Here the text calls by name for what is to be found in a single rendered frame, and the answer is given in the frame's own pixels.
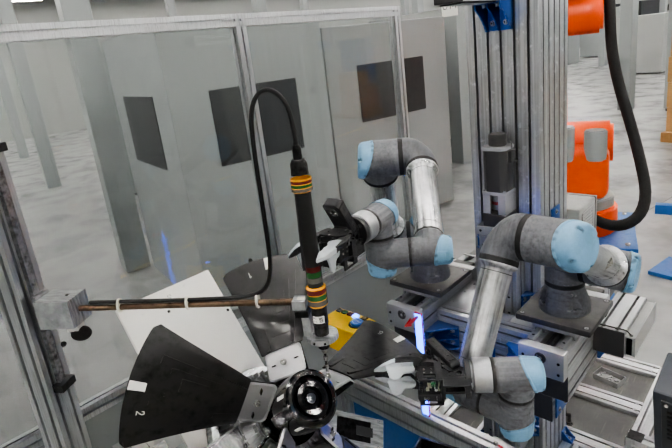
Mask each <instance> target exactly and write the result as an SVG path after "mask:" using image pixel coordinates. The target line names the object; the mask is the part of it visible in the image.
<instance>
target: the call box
mask: <svg viewBox="0 0 672 448"><path fill-rule="evenodd" d="M336 310H337V309H336ZM336 310H335V311H333V312H332V313H330V314H328V320H329V323H328V325H331V326H334V327H335V328H337V330H338V335H339V337H338V339H337V340H336V341H335V342H334V343H332V344H330V348H333V349H335V350H337V351H339V350H340V349H341V348H342V347H343V346H344V344H345V343H346V342H347V341H348V340H349V339H350V338H351V336H352V335H353V334H354V333H355V331H356V330H357V329H358V328H359V327H353V326H351V321H352V320H353V319H355V318H353V317H352V316H351V317H350V316H347V314H342V313H341V312H340V313H339V312H336Z"/></svg>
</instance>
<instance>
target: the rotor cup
mask: <svg viewBox="0 0 672 448"><path fill-rule="evenodd" d="M276 384H278V386H277V391H276V393H275V396H274V399H273V402H272V404H271V407H270V410H269V412H268V415H267V418H266V419H265V421H263V422H258V424H259V427H260V429H261V431H262V432H263V434H264V435H265V437H266V438H267V439H268V440H269V441H271V442H272V443H273V444H275V445H277V442H278V439H279V436H280V432H281V429H282V426H284V427H285V428H287V429H288V431H289V433H290V435H291V436H292V438H293V440H294V441H295V447H296V446H299V445H301V444H303V443H305V442H306V441H308V440H309V439H310V438H311V437H312V436H313V434H314V433H315V431H316V430H318V429H320V428H323V427H324V426H326V425H327V424H328V423H329V422H330V421H331V419H332V418H333V416H334V414H335V412H336V408H337V395H336V391H335V388H334V386H333V384H332V382H331V381H330V380H329V378H328V377H327V376H326V375H324V374H323V373H321V372H320V371H317V370H314V369H303V370H300V371H297V372H296V373H294V374H293V375H291V376H290V377H288V378H287V379H284V380H282V381H279V382H277V383H276ZM309 393H314V394H315V396H316V401H315V402H314V403H309V402H308V401H307V395H308V394H309ZM283 394H284V398H283V399H281V400H279V401H278V402H277V398H278V397H280V396H281V395H283ZM300 427H302V428H304V429H302V430H300V431H298V432H296V431H294V430H296V429H298V428H300Z"/></svg>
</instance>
